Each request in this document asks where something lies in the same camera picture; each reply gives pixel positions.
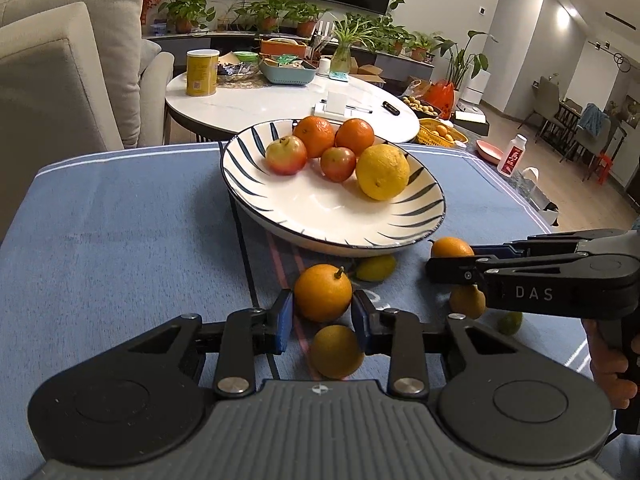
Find dark bowl of longans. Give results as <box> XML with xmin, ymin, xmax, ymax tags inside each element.
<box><xmin>401</xmin><ymin>95</ymin><xmax>443</xmax><ymax>118</ymax></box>

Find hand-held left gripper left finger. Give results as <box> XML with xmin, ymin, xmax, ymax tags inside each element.
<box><xmin>120</xmin><ymin>289</ymin><xmax>294</xmax><ymax>400</ymax></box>

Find dark marble round table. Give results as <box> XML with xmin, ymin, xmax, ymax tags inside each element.
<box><xmin>400</xmin><ymin>110</ymin><xmax>561</xmax><ymax>221</ymax></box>

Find grey dining chair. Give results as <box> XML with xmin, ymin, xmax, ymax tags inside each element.
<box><xmin>517</xmin><ymin>76</ymin><xmax>561</xmax><ymax>136</ymax></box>

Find large orange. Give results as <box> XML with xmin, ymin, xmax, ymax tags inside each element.
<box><xmin>292</xmin><ymin>115</ymin><xmax>336</xmax><ymax>159</ymax></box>
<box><xmin>334</xmin><ymin>118</ymin><xmax>376</xmax><ymax>157</ymax></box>

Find grey pillow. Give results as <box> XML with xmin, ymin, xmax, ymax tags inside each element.
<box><xmin>140</xmin><ymin>40</ymin><xmax>161</xmax><ymax>76</ymax></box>

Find pink plate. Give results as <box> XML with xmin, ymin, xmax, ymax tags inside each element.
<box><xmin>475</xmin><ymin>139</ymin><xmax>505</xmax><ymax>165</ymax></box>

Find glass vase with plant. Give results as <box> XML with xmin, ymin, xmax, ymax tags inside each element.
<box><xmin>327</xmin><ymin>15</ymin><xmax>376</xmax><ymax>75</ymax></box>

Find white card stand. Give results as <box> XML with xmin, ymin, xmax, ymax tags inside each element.
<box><xmin>314</xmin><ymin>91</ymin><xmax>351</xmax><ymax>122</ymax></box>

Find white round table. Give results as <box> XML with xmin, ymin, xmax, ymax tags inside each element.
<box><xmin>165</xmin><ymin>67</ymin><xmax>421</xmax><ymax>143</ymax></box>

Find dining chair with blue cloth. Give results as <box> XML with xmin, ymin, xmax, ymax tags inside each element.
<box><xmin>570</xmin><ymin>102</ymin><xmax>628</xmax><ymax>181</ymax></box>

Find small green citrus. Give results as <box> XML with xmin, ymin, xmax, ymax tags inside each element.
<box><xmin>496</xmin><ymin>311</ymin><xmax>524</xmax><ymax>336</ymax></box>

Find beige sofa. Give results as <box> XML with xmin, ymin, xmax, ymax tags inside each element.
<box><xmin>0</xmin><ymin>0</ymin><xmax>175</xmax><ymax>246</ymax></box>

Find orange plastic bag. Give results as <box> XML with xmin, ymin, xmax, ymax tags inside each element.
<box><xmin>425</xmin><ymin>80</ymin><xmax>456</xmax><ymax>120</ymax></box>

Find person's right hand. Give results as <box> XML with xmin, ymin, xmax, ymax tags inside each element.
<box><xmin>585</xmin><ymin>320</ymin><xmax>632</xmax><ymax>410</ymax></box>

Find white humidifier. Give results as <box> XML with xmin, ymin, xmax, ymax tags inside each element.
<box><xmin>457</xmin><ymin>70</ymin><xmax>493</xmax><ymax>111</ymax></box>

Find blue striped tablecloth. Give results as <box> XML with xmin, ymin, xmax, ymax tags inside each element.
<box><xmin>0</xmin><ymin>141</ymin><xmax>613</xmax><ymax>480</ymax></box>

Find orange storage box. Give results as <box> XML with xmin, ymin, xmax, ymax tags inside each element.
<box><xmin>260</xmin><ymin>37</ymin><xmax>307</xmax><ymax>57</ymax></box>

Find open cardboard box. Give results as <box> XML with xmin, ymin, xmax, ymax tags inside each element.
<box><xmin>350</xmin><ymin>57</ymin><xmax>388</xmax><ymax>86</ymax></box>

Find grey television cabinet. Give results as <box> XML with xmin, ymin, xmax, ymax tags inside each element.
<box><xmin>142</xmin><ymin>30</ymin><xmax>436</xmax><ymax>68</ymax></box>

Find red apple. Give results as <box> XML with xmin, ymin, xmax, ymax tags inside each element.
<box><xmin>265</xmin><ymin>135</ymin><xmax>308</xmax><ymax>177</ymax></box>
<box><xmin>320</xmin><ymin>146</ymin><xmax>357</xmax><ymax>183</ymax></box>

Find large yellow lemon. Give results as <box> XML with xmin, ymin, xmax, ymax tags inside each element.
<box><xmin>355</xmin><ymin>144</ymin><xmax>411</xmax><ymax>202</ymax></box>

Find teal plastic basket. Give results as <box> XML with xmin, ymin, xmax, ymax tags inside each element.
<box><xmin>257</xmin><ymin>55</ymin><xmax>318</xmax><ymax>86</ymax></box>

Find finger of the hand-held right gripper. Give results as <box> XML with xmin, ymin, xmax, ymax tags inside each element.
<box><xmin>426</xmin><ymin>252</ymin><xmax>588</xmax><ymax>286</ymax></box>
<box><xmin>470</xmin><ymin>230</ymin><xmax>628</xmax><ymax>258</ymax></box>

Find small orange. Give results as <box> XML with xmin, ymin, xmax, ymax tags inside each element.
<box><xmin>293</xmin><ymin>264</ymin><xmax>353</xmax><ymax>324</ymax></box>
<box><xmin>308</xmin><ymin>325</ymin><xmax>366</xmax><ymax>380</ymax></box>
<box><xmin>430</xmin><ymin>236</ymin><xmax>475</xmax><ymax>260</ymax></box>

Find brown kiwi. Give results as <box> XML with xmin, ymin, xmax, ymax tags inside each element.
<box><xmin>448</xmin><ymin>285</ymin><xmax>487</xmax><ymax>320</ymax></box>

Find white bottle red label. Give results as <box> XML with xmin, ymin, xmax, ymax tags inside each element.
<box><xmin>496</xmin><ymin>134</ymin><xmax>528</xmax><ymax>177</ymax></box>

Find small yellow-green citrus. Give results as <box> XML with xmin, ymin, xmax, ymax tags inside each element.
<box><xmin>356</xmin><ymin>255</ymin><xmax>397</xmax><ymax>282</ymax></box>

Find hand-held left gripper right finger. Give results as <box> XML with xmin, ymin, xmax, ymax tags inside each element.
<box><xmin>351</xmin><ymin>290</ymin><xmax>526</xmax><ymax>400</ymax></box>

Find yellow canister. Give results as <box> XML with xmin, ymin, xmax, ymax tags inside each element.
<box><xmin>186</xmin><ymin>49</ymin><xmax>221</xmax><ymax>97</ymax></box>

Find white blue-striped bowl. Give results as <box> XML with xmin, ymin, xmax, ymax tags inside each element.
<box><xmin>220</xmin><ymin>119</ymin><xmax>447</xmax><ymax>258</ymax></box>

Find green potted plant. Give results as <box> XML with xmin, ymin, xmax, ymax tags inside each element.
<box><xmin>370</xmin><ymin>17</ymin><xmax>436</xmax><ymax>61</ymax></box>
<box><xmin>235</xmin><ymin>0</ymin><xmax>288</xmax><ymax>33</ymax></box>
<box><xmin>157</xmin><ymin>0</ymin><xmax>216</xmax><ymax>35</ymax></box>

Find plate of dark snack packets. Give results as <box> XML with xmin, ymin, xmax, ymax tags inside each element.
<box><xmin>217</xmin><ymin>57</ymin><xmax>261</xmax><ymax>83</ymax></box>

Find yellow plastic basket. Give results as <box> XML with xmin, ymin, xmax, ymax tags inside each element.
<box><xmin>417</xmin><ymin>118</ymin><xmax>469</xmax><ymax>148</ymax></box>

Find tall leafy potted plant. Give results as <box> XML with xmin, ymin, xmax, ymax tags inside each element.
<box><xmin>432</xmin><ymin>30</ymin><xmax>488</xmax><ymax>93</ymax></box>

